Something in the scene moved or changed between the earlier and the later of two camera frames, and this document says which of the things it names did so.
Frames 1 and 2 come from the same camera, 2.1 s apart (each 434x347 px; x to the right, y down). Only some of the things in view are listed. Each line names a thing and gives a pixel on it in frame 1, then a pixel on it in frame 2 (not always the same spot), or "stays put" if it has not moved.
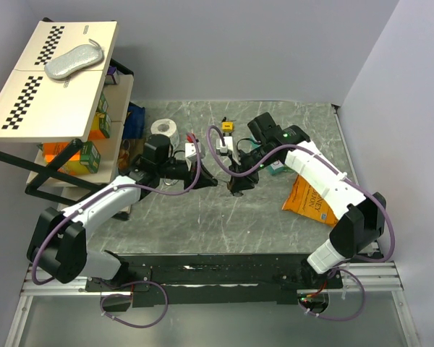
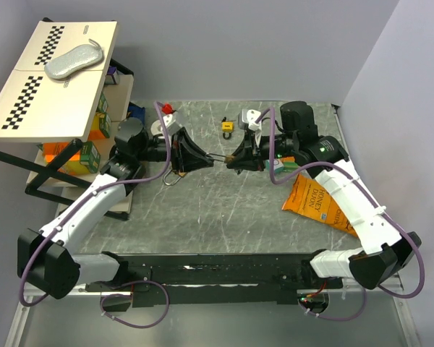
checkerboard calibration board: (34, 107) stays put
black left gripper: (205, 178) to (182, 153)
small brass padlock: (230, 186) to (228, 158)
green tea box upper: (103, 104) stays put
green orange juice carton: (100, 126) stays put
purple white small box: (112, 76) stays put
